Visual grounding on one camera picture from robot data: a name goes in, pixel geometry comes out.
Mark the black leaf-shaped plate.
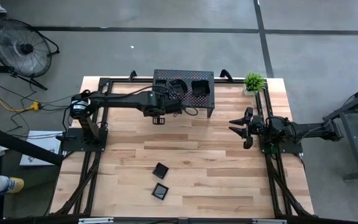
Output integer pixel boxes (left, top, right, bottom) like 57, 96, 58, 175
168, 78, 189, 95

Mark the black perforated metal riser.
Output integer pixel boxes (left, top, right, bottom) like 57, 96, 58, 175
152, 68, 216, 118

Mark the black floor cable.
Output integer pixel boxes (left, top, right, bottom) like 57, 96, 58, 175
0, 82, 80, 138

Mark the black diagonal beam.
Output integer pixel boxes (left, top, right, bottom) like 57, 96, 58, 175
0, 124, 64, 166

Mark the yellow extension cable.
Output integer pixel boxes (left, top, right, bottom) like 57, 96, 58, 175
0, 82, 42, 125

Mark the white and yellow bottle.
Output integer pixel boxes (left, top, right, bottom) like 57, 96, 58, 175
0, 175, 25, 194

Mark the white box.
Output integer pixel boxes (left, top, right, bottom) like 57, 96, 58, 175
19, 130, 63, 167

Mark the silver metal bracket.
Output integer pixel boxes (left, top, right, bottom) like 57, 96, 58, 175
78, 217, 114, 224
252, 218, 287, 224

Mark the grey metal stand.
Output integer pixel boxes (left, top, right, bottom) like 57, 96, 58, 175
321, 79, 358, 181

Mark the green plant in white pot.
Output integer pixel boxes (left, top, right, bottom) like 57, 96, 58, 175
243, 71, 267, 96

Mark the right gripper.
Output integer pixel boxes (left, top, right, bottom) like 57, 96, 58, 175
228, 107, 265, 150

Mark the black floor fan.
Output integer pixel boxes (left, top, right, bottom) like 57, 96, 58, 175
0, 18, 60, 91

